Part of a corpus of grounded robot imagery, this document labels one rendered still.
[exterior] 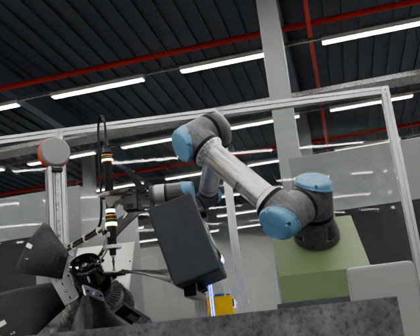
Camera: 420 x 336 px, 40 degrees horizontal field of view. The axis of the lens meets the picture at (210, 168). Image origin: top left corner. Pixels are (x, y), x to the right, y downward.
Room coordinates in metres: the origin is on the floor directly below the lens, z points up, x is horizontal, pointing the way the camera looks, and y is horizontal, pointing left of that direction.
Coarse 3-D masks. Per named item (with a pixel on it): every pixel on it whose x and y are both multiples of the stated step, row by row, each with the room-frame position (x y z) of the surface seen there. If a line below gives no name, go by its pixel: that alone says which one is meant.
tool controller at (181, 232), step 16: (160, 208) 1.31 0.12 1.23; (176, 208) 1.31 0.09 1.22; (192, 208) 1.31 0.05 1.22; (160, 224) 1.31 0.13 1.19; (176, 224) 1.31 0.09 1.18; (192, 224) 1.31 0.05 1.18; (160, 240) 1.31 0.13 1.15; (176, 240) 1.31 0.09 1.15; (192, 240) 1.31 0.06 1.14; (208, 240) 1.31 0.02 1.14; (176, 256) 1.31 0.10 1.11; (192, 256) 1.31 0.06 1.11; (208, 256) 1.31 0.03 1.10; (176, 272) 1.31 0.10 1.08; (192, 272) 1.31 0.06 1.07; (208, 272) 1.31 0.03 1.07; (224, 272) 1.46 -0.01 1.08
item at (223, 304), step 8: (216, 296) 2.36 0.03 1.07; (224, 296) 2.35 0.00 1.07; (232, 296) 2.45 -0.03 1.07; (208, 304) 2.36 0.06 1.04; (216, 304) 2.35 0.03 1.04; (224, 304) 2.35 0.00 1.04; (232, 304) 2.36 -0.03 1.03; (208, 312) 2.36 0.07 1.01; (216, 312) 2.36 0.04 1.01; (224, 312) 2.35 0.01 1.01; (232, 312) 2.35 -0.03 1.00
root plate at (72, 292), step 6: (60, 282) 2.12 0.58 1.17; (66, 282) 2.13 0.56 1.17; (60, 288) 2.12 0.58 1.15; (66, 288) 2.13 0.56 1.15; (72, 288) 2.14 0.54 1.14; (60, 294) 2.13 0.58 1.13; (66, 294) 2.13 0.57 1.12; (72, 294) 2.14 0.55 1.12; (78, 294) 2.15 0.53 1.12; (66, 300) 2.13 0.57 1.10; (72, 300) 2.14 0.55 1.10
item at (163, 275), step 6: (126, 270) 2.12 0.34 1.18; (132, 270) 2.13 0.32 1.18; (138, 270) 2.12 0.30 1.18; (144, 270) 2.12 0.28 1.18; (150, 270) 2.12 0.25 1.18; (156, 270) 2.13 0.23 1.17; (162, 270) 2.14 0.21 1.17; (150, 276) 2.06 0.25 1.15; (156, 276) 2.06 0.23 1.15; (162, 276) 2.06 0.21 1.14; (168, 276) 2.07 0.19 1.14
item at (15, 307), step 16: (32, 288) 2.09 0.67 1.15; (48, 288) 2.10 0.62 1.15; (0, 304) 2.06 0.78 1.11; (16, 304) 2.07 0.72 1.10; (32, 304) 2.08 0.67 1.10; (48, 304) 2.10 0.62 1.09; (0, 320) 2.05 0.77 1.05; (16, 320) 2.06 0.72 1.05; (32, 320) 2.08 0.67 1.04; (48, 320) 2.10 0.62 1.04
